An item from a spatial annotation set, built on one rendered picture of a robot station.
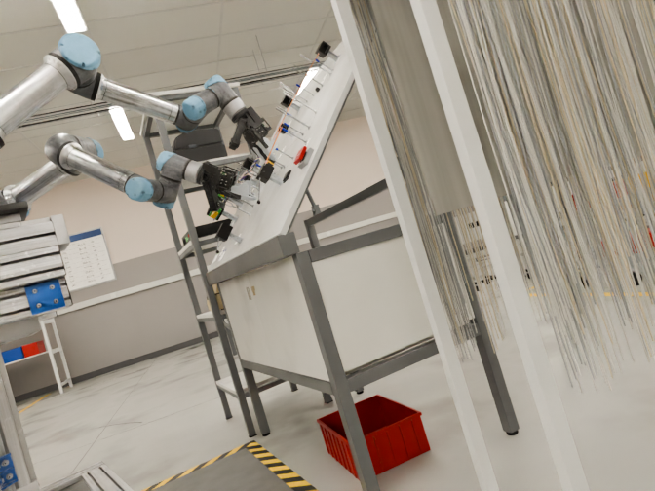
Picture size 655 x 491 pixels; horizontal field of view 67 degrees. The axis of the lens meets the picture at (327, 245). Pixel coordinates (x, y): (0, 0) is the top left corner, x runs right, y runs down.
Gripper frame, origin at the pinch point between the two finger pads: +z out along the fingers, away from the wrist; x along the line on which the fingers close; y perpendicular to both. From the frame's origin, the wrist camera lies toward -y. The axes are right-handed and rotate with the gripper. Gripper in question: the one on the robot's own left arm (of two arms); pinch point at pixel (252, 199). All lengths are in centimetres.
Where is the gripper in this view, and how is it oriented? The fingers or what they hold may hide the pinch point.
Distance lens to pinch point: 178.3
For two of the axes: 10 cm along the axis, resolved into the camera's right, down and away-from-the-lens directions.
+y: 3.1, -8.7, -3.9
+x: 1.5, -3.6, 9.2
